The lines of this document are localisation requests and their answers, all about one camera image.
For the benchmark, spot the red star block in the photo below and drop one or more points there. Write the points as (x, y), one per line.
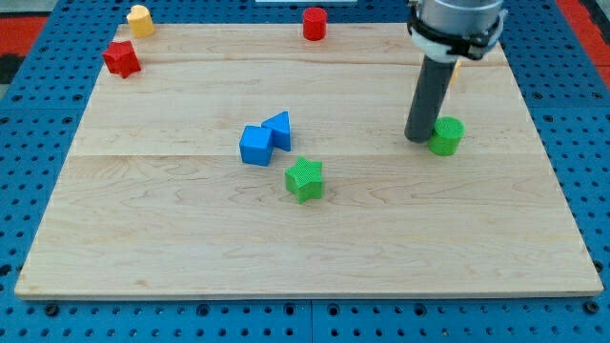
(120, 58)

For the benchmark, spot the wooden board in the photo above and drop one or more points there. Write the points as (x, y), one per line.
(154, 201)

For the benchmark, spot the yellow heart block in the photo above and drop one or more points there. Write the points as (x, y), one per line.
(140, 21)

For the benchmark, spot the green cylinder block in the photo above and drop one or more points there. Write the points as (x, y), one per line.
(446, 136)

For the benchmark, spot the green star block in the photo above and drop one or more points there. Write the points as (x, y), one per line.
(304, 179)

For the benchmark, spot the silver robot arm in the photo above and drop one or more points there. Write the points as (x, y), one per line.
(446, 30)

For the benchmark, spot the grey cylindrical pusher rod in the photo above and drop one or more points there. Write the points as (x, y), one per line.
(432, 84)

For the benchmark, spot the blue cube block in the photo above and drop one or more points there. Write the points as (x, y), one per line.
(256, 145)

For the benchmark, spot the red cylinder block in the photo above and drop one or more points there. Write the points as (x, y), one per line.
(314, 23)

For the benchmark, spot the blue triangle block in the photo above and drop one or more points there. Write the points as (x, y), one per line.
(280, 127)

